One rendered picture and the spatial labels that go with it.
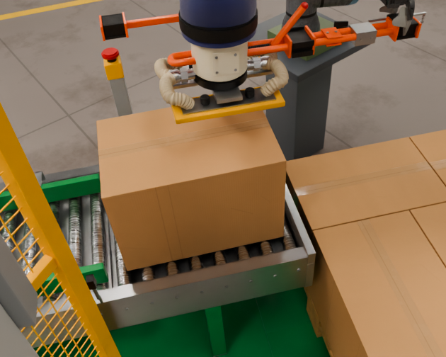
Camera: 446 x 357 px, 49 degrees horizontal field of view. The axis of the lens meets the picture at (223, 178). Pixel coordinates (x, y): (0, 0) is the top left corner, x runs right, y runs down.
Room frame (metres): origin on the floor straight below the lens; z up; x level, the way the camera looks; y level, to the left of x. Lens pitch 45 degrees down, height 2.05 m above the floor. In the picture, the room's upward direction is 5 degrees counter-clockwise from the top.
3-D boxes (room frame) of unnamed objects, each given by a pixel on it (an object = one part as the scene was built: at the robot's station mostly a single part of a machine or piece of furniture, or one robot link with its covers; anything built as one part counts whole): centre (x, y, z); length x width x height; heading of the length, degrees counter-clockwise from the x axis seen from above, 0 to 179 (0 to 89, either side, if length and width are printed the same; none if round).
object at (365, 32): (1.40, -0.48, 1.23); 0.07 x 0.07 x 0.04; 10
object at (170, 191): (1.30, 0.12, 0.75); 0.60 x 0.40 x 0.40; 99
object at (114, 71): (1.77, 0.40, 0.50); 0.07 x 0.07 x 1.00; 8
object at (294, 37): (1.36, -0.27, 1.25); 0.10 x 0.08 x 0.06; 10
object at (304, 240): (1.36, -0.24, 0.58); 0.70 x 0.03 x 0.06; 8
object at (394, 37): (1.42, -0.62, 1.23); 0.08 x 0.07 x 0.05; 100
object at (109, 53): (1.77, 0.40, 1.02); 0.07 x 0.07 x 0.04
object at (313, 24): (2.25, -0.46, 0.85); 0.19 x 0.19 x 0.10
